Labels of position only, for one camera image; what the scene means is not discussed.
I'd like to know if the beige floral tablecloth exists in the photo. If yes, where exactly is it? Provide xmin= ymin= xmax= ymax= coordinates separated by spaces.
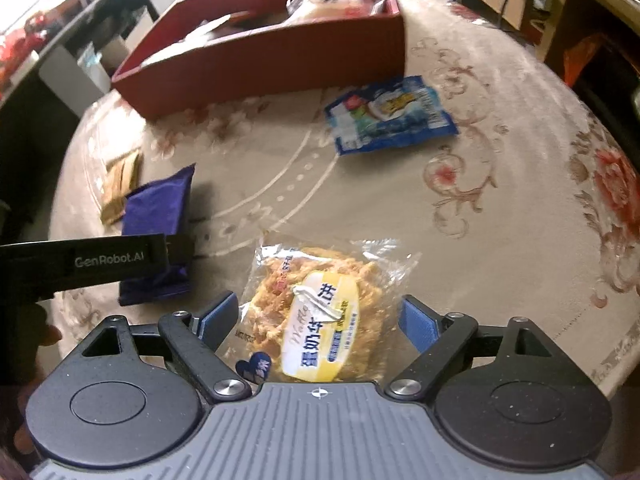
xmin=47 ymin=0 xmax=640 ymax=398

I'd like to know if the clear waffle packet yellow label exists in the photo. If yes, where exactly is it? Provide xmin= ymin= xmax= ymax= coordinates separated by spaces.
xmin=220 ymin=232 xmax=423 ymax=386

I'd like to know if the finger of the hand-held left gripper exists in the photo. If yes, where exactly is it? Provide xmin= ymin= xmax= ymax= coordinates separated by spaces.
xmin=165 ymin=234 xmax=194 ymax=265

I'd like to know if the red rectangular box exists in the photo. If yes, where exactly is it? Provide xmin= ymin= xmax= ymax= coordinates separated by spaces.
xmin=111 ymin=0 xmax=406 ymax=121

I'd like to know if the orange bag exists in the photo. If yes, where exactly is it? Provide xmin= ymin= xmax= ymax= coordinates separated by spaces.
xmin=564 ymin=34 xmax=603 ymax=87

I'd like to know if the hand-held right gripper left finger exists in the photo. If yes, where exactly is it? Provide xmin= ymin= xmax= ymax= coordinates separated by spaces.
xmin=62 ymin=290 xmax=252 ymax=403

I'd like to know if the pink white bread packet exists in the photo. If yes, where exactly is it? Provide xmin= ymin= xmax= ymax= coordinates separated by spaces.
xmin=286 ymin=0 xmax=390 ymax=25

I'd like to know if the black cable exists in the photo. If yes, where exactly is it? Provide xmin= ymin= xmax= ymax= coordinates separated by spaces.
xmin=496 ymin=0 xmax=532 ymax=27

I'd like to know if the person's left hand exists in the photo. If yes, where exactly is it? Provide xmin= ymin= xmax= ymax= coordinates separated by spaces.
xmin=0 ymin=302 xmax=63 ymax=361

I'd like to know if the blue snack packet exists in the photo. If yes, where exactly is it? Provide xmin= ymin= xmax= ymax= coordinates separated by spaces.
xmin=324 ymin=76 xmax=460 ymax=157

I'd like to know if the gold brown snack packet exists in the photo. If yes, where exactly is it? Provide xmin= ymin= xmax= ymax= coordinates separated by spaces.
xmin=100 ymin=150 xmax=143 ymax=226

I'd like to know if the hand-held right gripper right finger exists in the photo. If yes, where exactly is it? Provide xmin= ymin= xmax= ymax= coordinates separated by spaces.
xmin=384 ymin=295 xmax=568 ymax=403

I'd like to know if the purple snack packet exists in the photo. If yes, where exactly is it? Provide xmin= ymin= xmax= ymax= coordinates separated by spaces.
xmin=118 ymin=162 xmax=197 ymax=307

